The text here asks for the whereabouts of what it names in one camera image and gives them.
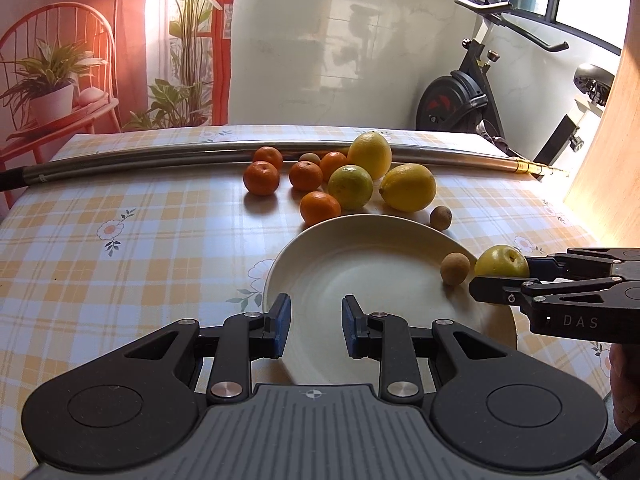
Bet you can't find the brown longan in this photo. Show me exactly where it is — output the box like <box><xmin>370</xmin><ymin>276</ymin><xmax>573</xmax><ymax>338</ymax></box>
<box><xmin>430</xmin><ymin>205</ymin><xmax>452</xmax><ymax>231</ymax></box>
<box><xmin>440</xmin><ymin>252</ymin><xmax>471</xmax><ymax>287</ymax></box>
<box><xmin>298</xmin><ymin>152</ymin><xmax>321</xmax><ymax>165</ymax></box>

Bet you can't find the yellow green apple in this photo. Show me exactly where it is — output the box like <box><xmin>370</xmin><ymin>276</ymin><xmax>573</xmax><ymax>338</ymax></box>
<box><xmin>474</xmin><ymin>245</ymin><xmax>529</xmax><ymax>278</ymax></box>

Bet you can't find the black exercise bike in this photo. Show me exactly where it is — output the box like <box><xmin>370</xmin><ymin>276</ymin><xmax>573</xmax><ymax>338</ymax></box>
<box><xmin>414</xmin><ymin>0</ymin><xmax>616</xmax><ymax>168</ymax></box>

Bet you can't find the yellow lemon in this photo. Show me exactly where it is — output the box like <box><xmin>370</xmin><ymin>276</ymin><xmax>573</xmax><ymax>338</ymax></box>
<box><xmin>378</xmin><ymin>164</ymin><xmax>437</xmax><ymax>212</ymax></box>
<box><xmin>347</xmin><ymin>131</ymin><xmax>392</xmax><ymax>181</ymax></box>

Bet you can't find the person's right hand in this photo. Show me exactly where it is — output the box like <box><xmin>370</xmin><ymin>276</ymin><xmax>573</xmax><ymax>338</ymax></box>
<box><xmin>610</xmin><ymin>344</ymin><xmax>640</xmax><ymax>432</ymax></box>

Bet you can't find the orange mandarin top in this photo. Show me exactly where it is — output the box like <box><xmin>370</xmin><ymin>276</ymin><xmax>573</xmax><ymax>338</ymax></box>
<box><xmin>253</xmin><ymin>146</ymin><xmax>283</xmax><ymax>170</ymax></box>

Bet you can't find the wooden board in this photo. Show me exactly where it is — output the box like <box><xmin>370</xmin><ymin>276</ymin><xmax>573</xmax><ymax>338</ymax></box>
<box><xmin>565</xmin><ymin>0</ymin><xmax>640</xmax><ymax>247</ymax></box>

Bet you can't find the long metal pole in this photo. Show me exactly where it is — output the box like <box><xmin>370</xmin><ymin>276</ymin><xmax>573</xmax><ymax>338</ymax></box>
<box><xmin>1</xmin><ymin>141</ymin><xmax>556</xmax><ymax>192</ymax></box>

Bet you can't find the cream round plate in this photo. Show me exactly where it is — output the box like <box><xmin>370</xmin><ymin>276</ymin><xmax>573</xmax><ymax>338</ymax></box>
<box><xmin>264</xmin><ymin>214</ymin><xmax>518</xmax><ymax>385</ymax></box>

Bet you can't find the orange mandarin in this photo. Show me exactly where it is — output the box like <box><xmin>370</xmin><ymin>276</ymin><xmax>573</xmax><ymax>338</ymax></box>
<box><xmin>253</xmin><ymin>146</ymin><xmax>283</xmax><ymax>170</ymax></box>
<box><xmin>299</xmin><ymin>191</ymin><xmax>342</xmax><ymax>226</ymax></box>
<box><xmin>319</xmin><ymin>151</ymin><xmax>348</xmax><ymax>182</ymax></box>
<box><xmin>288</xmin><ymin>160</ymin><xmax>323</xmax><ymax>193</ymax></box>
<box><xmin>243</xmin><ymin>160</ymin><xmax>280</xmax><ymax>196</ymax></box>

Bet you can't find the printed backdrop curtain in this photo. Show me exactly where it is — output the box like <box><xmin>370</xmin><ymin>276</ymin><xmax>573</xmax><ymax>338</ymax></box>
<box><xmin>0</xmin><ymin>0</ymin><xmax>239</xmax><ymax>221</ymax></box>

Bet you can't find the green yellow citrus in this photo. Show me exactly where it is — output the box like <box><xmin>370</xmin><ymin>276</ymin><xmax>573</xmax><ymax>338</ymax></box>
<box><xmin>328</xmin><ymin>165</ymin><xmax>373</xmax><ymax>211</ymax></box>

